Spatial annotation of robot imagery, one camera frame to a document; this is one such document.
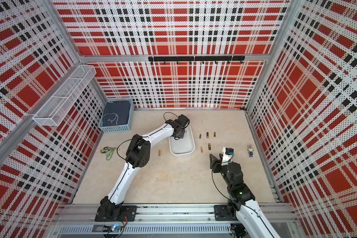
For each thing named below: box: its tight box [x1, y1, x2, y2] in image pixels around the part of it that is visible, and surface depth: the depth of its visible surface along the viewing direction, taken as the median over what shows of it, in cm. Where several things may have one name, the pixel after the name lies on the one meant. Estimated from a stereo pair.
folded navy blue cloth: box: [100, 100, 130, 127], surface depth 110 cm
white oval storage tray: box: [168, 124, 196, 156], surface depth 98 cm
